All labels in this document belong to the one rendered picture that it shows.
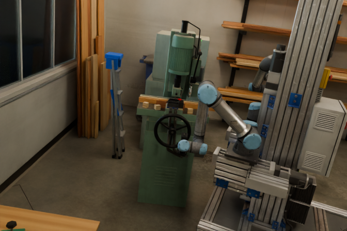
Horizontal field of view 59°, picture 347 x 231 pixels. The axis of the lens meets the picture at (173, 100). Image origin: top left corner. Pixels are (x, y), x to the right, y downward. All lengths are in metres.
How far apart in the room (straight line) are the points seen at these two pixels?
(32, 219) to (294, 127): 1.74
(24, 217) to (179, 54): 1.54
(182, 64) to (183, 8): 2.41
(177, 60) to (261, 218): 1.40
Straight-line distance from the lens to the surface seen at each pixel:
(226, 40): 4.87
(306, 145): 2.30
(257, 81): 2.75
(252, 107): 2.62
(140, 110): 2.54
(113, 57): 3.27
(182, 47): 2.48
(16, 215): 2.02
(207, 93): 1.88
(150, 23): 4.91
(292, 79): 2.23
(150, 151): 2.67
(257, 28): 4.37
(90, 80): 3.81
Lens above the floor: 1.76
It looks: 18 degrees down
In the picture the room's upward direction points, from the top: 8 degrees clockwise
